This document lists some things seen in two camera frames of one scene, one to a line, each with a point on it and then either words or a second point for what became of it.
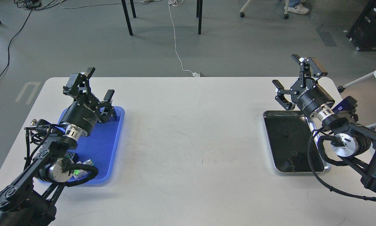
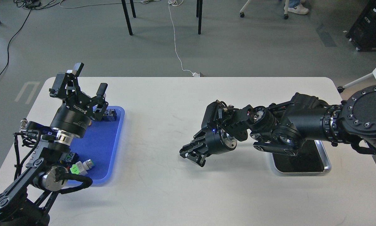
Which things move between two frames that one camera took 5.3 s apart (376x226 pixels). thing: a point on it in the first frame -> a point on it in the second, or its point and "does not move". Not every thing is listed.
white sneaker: x=300 y=8 does not move
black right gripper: x=309 y=98 -> x=217 y=141
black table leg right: x=199 y=3 does not move
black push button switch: x=75 y=158 does not move
